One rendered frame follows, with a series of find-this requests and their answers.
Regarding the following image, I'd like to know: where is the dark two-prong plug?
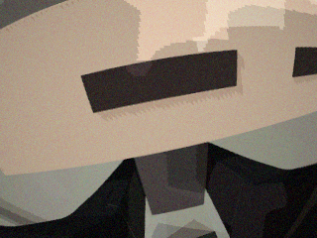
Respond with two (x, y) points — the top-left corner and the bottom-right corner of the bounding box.
(135, 142), (207, 215)

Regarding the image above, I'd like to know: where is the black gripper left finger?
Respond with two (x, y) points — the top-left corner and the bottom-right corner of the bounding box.
(0, 158), (146, 238)

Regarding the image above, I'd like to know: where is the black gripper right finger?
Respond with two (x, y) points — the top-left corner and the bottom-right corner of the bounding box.
(206, 142), (317, 238)

